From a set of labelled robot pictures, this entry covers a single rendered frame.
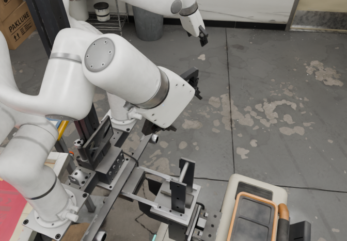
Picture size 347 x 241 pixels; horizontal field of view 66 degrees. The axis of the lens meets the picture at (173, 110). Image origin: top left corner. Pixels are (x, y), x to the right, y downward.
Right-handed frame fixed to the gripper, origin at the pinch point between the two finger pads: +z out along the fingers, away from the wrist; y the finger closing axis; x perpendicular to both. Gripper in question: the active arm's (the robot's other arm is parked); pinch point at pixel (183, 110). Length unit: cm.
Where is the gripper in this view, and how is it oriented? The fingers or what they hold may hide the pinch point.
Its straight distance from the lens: 59.8
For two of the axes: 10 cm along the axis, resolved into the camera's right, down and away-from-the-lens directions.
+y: 6.3, -7.8, -0.7
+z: 4.1, 2.5, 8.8
